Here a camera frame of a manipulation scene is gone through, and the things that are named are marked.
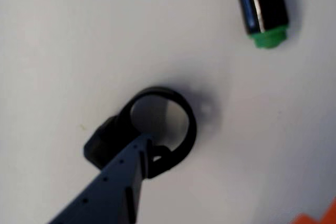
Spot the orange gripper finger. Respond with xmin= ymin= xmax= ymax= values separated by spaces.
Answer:
xmin=288 ymin=197 xmax=336 ymax=224

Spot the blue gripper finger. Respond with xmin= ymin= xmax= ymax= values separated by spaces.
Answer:
xmin=48 ymin=134 xmax=153 ymax=224

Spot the black ring-shaped cap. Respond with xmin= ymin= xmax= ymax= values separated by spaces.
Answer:
xmin=83 ymin=86 xmax=198 ymax=180

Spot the black marker green cap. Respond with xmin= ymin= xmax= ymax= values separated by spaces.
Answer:
xmin=232 ymin=0 xmax=290 ymax=51

